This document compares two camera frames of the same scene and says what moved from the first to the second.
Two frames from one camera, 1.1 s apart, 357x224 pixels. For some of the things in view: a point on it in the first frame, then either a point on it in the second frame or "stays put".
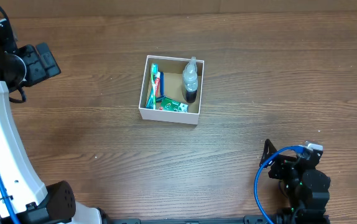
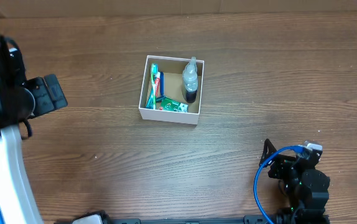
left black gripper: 37,72 → 44,103
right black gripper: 280,164 stays put
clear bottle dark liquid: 191,82 stays put
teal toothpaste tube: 150,102 stays put
